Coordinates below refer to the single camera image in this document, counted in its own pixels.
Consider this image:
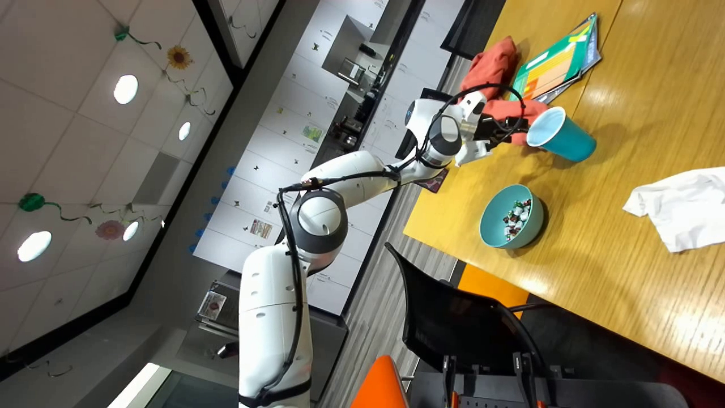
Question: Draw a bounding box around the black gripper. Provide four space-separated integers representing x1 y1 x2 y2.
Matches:
475 112 528 151

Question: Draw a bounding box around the orange sweatshirt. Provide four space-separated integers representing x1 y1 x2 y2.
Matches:
458 35 552 148

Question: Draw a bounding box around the black mesh office chair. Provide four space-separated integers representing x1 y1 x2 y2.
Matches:
384 241 690 408

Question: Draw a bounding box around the orange chair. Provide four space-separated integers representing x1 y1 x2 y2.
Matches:
349 354 411 408

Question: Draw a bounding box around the teal paper cup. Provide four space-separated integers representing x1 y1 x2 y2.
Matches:
526 104 598 167

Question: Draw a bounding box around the teal bowl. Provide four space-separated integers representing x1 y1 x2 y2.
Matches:
479 182 548 253

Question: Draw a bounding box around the colourful picture book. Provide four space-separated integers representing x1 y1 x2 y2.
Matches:
513 11 606 106

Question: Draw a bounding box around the orange seat cushion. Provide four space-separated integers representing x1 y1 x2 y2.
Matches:
455 263 531 308

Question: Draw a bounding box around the white crumpled tissue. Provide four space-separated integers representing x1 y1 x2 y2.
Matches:
622 167 725 256

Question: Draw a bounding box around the sunflower ceiling decoration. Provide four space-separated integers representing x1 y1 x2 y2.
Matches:
165 44 195 74

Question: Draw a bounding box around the pink ceiling decoration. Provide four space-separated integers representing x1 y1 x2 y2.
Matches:
96 219 125 244

